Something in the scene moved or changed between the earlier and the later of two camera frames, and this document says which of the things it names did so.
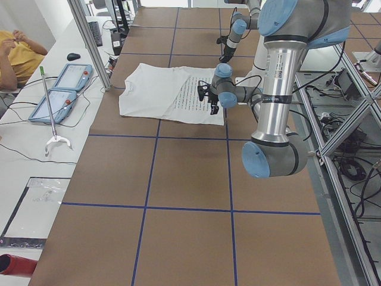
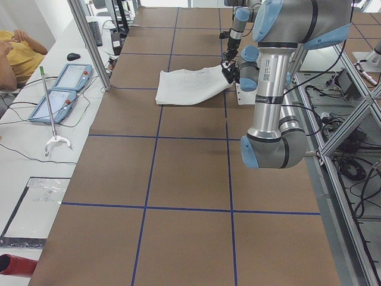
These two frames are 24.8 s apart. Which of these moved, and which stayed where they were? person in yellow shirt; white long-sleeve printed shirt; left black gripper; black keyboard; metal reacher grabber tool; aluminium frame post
Moved: left black gripper; white long-sleeve printed shirt
Stayed: black keyboard; aluminium frame post; metal reacher grabber tool; person in yellow shirt
